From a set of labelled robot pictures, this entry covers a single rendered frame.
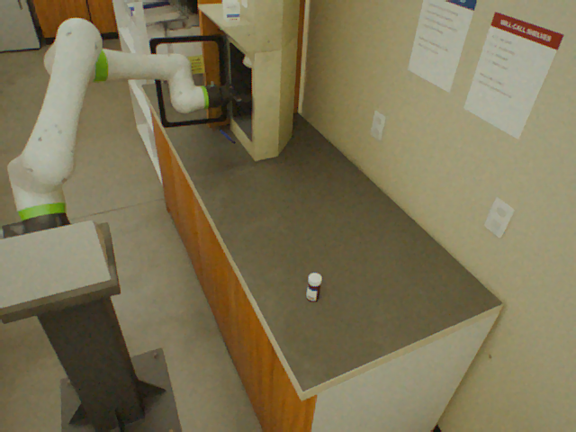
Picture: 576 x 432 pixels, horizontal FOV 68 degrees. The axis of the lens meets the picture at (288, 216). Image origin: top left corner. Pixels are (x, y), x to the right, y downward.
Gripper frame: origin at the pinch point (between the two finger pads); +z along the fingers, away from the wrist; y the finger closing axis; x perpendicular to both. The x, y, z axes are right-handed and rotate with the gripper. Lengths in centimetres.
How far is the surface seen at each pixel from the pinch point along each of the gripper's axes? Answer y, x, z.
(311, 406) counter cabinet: -119, 35, -34
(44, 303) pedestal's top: -65, 26, -94
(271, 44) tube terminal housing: -13.9, -23.6, -3.4
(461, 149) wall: -81, -9, 34
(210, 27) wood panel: 22.8, -20.5, -16.1
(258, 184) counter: -31.5, 25.8, -14.8
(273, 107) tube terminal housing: -14.1, 1.7, -1.8
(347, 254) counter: -80, 25, -2
